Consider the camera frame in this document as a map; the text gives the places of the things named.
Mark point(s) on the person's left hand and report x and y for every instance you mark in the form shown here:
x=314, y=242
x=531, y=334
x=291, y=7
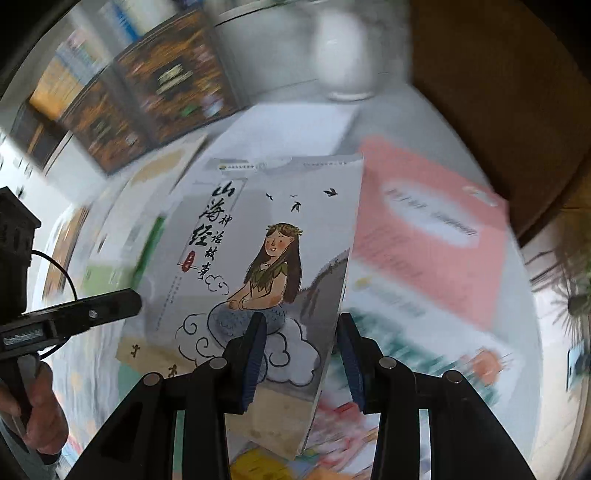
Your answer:
x=48, y=415

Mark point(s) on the green potted plant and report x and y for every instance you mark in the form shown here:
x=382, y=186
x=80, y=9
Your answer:
x=563, y=272

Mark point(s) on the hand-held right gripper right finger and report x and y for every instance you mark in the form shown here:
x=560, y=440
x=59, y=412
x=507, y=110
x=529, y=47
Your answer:
x=350, y=364

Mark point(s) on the brown wooden cabinet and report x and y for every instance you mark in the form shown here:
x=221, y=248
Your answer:
x=485, y=92

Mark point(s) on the dark ornate book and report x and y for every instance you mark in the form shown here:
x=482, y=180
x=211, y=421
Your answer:
x=106, y=124
x=180, y=78

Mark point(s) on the tan book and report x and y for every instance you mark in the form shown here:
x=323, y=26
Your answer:
x=161, y=168

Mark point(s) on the pink book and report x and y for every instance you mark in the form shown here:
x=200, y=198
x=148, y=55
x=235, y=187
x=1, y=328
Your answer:
x=425, y=258

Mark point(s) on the white vase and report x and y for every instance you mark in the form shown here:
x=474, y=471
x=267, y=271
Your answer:
x=344, y=55

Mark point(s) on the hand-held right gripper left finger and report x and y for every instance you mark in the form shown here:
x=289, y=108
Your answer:
x=255, y=355

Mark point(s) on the white book with mermaid cover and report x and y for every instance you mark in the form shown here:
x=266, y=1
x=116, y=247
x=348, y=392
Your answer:
x=258, y=230

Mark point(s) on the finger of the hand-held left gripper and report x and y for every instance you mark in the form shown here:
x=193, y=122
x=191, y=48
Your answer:
x=106, y=304

